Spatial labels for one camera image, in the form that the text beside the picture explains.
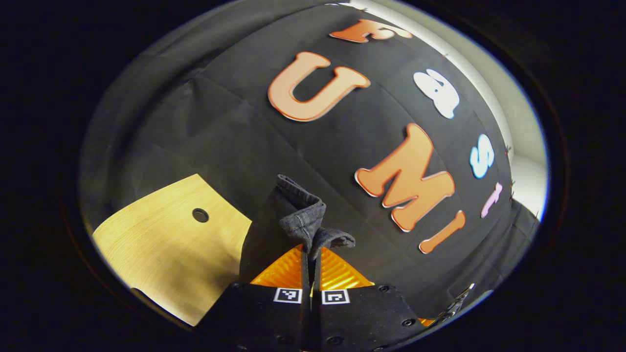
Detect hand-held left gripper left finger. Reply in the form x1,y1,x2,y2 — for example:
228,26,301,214
196,244,313,352

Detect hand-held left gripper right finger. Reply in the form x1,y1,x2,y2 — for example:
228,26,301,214
313,247,426,352

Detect dark grey jeans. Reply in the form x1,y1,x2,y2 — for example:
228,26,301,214
239,175,357,294

